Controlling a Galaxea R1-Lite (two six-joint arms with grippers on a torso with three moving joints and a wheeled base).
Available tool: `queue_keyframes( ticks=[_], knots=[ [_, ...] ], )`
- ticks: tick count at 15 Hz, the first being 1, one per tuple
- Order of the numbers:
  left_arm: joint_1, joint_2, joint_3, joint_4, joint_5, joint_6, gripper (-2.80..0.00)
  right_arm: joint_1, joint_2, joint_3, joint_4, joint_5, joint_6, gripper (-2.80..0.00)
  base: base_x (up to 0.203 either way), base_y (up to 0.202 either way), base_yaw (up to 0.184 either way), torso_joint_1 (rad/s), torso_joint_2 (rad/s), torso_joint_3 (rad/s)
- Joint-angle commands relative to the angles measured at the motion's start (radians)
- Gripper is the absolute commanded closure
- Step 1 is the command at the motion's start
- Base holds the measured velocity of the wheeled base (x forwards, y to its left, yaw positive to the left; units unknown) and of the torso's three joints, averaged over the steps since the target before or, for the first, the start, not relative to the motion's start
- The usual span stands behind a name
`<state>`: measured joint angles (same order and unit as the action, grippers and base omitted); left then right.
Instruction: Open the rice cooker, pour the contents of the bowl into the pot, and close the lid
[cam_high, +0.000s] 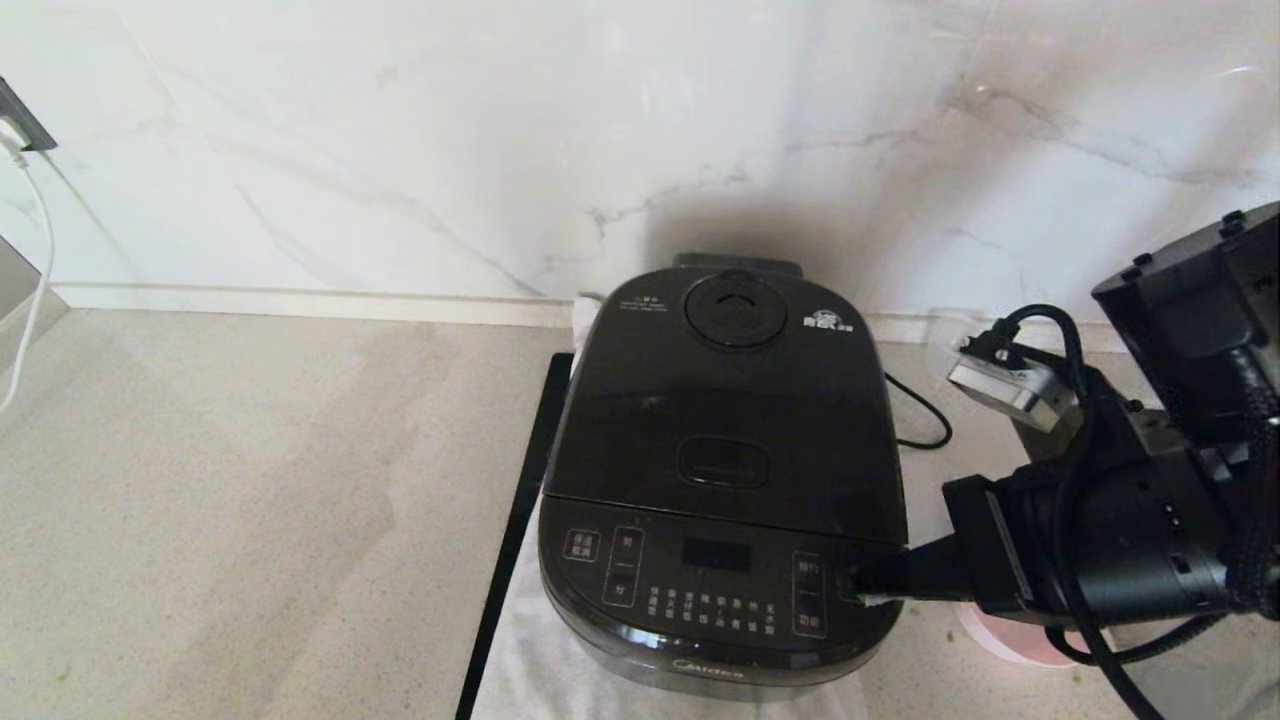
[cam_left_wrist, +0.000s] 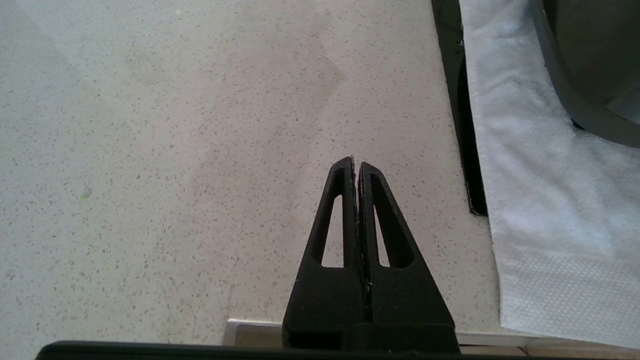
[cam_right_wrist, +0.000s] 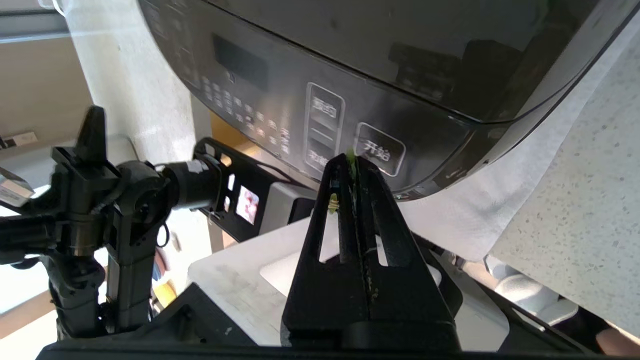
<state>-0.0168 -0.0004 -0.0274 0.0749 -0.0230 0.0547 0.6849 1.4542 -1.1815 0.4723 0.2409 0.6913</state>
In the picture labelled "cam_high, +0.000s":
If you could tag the black rice cooker lid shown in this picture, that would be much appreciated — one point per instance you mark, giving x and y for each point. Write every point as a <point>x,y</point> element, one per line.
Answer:
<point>700,400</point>

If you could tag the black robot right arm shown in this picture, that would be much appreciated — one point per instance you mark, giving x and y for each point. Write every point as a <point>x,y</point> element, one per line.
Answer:
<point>1180,480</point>

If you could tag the pink bowl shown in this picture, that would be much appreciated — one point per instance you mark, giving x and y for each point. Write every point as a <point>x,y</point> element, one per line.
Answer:
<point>1010,635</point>

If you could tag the white towel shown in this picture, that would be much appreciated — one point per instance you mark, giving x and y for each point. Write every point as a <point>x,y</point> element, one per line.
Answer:
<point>525,660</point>

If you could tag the wall socket with plug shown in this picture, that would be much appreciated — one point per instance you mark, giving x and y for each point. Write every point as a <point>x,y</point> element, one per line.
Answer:
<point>22,125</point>

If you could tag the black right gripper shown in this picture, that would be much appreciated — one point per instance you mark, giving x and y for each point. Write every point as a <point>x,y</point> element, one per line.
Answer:
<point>985,545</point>

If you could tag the black flat strip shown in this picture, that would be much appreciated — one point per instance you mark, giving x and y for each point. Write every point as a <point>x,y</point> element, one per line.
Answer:
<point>520,480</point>

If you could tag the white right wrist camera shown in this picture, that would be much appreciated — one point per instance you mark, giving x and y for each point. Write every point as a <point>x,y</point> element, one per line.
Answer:
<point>1010,385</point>

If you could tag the clear measuring cup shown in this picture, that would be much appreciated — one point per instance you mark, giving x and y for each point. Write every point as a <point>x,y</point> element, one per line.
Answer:
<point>950,335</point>

